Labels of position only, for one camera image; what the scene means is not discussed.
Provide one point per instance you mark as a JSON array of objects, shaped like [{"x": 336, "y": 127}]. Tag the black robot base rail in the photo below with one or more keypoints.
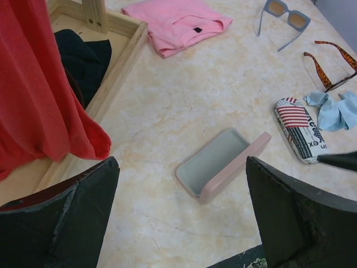
[{"x": 253, "y": 257}]

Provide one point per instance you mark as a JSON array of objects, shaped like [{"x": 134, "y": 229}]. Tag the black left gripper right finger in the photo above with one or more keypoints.
[{"x": 300, "y": 225}]

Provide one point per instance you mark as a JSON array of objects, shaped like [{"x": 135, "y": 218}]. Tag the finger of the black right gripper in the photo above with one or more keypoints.
[{"x": 346, "y": 161}]

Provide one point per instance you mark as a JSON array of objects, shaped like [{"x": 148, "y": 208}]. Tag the folded pink shirt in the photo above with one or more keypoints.
[{"x": 173, "y": 26}]

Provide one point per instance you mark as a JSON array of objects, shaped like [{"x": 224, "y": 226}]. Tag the flag newspaper print glasses case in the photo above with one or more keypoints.
[{"x": 300, "y": 130}]

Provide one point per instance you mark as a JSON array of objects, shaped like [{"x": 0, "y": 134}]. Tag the light blue cleaning cloth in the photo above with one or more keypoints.
[{"x": 334, "y": 115}]

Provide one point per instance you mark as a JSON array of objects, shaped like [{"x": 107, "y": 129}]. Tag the dark navy garment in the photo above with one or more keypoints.
[{"x": 85, "y": 63}]

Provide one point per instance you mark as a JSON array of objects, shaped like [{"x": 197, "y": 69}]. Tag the red hanging shirt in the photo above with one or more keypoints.
[{"x": 40, "y": 114}]

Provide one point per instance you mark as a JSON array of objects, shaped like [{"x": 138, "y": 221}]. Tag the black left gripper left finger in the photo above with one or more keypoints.
[{"x": 63, "y": 225}]

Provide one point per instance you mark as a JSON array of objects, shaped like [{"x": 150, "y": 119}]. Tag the pink glasses case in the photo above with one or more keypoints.
[{"x": 207, "y": 173}]

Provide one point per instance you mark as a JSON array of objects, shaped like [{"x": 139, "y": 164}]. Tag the tortoiseshell brown sunglasses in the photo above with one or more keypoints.
[{"x": 333, "y": 66}]

